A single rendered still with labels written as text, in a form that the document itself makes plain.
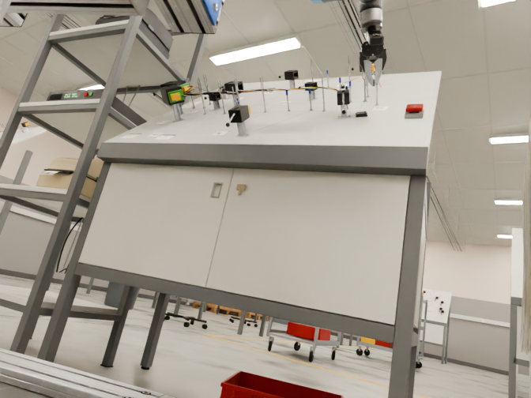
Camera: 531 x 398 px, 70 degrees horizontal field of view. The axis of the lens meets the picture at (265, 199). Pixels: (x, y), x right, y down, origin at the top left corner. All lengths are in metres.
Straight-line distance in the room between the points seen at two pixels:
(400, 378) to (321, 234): 0.40
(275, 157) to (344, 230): 0.31
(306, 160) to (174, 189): 0.49
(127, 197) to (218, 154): 0.40
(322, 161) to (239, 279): 0.42
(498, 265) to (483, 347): 2.20
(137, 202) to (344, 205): 0.75
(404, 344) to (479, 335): 11.11
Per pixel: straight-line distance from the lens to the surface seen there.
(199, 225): 1.26
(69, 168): 1.80
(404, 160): 1.09
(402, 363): 1.03
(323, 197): 1.12
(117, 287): 5.54
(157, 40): 2.15
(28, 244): 8.97
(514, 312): 3.78
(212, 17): 0.76
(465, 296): 12.24
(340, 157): 1.12
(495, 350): 12.11
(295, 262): 1.10
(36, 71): 2.24
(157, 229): 1.36
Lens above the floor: 0.38
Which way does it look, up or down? 16 degrees up
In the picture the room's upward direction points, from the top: 12 degrees clockwise
